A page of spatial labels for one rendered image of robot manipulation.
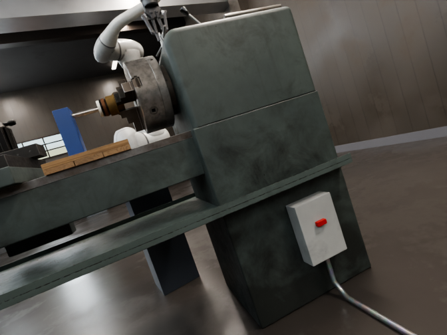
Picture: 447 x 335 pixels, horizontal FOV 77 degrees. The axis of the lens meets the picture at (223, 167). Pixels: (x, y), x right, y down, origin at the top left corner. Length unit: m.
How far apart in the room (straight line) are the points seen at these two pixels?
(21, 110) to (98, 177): 10.12
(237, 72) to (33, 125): 10.12
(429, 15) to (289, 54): 3.04
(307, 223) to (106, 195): 0.79
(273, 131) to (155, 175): 0.52
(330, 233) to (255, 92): 0.66
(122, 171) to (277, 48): 0.81
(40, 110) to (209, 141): 10.20
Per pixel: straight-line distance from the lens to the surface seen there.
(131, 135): 1.88
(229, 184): 1.12
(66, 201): 1.15
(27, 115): 11.14
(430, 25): 4.24
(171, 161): 1.13
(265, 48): 1.29
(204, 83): 1.15
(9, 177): 1.13
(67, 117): 1.29
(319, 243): 1.26
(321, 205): 1.24
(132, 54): 2.06
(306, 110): 1.31
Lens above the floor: 0.77
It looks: 5 degrees down
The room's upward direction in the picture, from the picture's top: 19 degrees counter-clockwise
